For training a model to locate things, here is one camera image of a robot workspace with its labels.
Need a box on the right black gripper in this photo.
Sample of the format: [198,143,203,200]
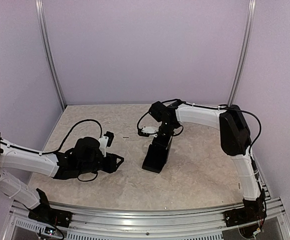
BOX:
[152,121,177,152]

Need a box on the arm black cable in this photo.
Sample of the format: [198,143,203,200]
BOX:
[242,109,262,148]
[42,119,103,156]

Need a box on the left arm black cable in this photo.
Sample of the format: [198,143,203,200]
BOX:
[42,119,103,156]

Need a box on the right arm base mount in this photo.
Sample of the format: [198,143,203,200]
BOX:
[223,196,267,227]

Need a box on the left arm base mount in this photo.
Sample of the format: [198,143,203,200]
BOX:
[28,188,73,228]

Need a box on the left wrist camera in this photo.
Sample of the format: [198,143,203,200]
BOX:
[99,131,114,157]

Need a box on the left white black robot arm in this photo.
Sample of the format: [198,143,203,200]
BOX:
[0,132,124,223]

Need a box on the small circuit board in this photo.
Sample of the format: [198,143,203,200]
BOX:
[37,226,61,237]

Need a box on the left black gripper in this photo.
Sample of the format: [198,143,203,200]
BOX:
[78,152,124,175]

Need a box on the left vertical aluminium post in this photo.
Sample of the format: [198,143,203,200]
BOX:
[35,0,67,111]

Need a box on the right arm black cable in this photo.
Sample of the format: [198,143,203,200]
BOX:
[242,109,262,148]

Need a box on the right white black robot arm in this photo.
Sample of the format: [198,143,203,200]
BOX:
[138,99,265,222]

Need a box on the front aluminium frame rail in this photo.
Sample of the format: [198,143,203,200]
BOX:
[0,198,290,240]

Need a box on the vertical aluminium post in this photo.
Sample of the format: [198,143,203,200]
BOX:
[227,0,257,105]
[35,0,67,111]

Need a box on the right vertical aluminium post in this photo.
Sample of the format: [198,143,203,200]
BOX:
[227,0,257,105]

